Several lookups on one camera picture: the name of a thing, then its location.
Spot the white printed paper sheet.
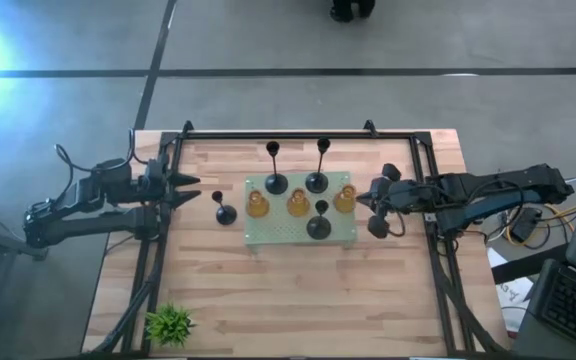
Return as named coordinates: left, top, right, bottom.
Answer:
left=486, top=248, right=534, bottom=334

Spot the small green artificial plant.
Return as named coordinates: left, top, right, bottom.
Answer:
left=143, top=303, right=197, bottom=349

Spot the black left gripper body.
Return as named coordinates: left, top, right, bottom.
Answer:
left=137, top=154, right=174, bottom=226

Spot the person's foot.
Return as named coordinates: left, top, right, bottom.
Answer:
left=353, top=0, right=377, bottom=20
left=329, top=0, right=355, bottom=24

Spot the amber wide-cup glass candle holder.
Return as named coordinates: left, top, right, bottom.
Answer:
left=245, top=189, right=271, bottom=219

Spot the green perforated metal tray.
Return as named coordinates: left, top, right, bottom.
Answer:
left=243, top=171, right=359, bottom=250

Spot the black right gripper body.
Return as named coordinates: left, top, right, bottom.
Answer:
left=367, top=163, right=427, bottom=240

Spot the tall black metal candlestick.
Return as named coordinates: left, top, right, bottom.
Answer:
left=264, top=140, right=290, bottom=196
left=304, top=137, right=331, bottom=195

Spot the black power adapter box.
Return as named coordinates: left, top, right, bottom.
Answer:
left=510, top=207, right=543, bottom=245

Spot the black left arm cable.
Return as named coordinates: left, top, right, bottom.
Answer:
left=54, top=128, right=149, bottom=174

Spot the amber twisted glass candle holder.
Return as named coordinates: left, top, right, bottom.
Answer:
left=333, top=183, right=359, bottom=215

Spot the black aluminium rig frame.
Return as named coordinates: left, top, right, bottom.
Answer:
left=90, top=119, right=512, bottom=357

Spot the amber bell-shaped glass candle holder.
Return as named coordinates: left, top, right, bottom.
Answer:
left=286, top=187, right=312, bottom=218

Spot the short black metal candlestick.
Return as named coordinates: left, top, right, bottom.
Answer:
left=305, top=199, right=333, bottom=241
left=211, top=190, right=238, bottom=227

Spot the yellow cable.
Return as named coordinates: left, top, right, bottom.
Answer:
left=505, top=202, right=576, bottom=250

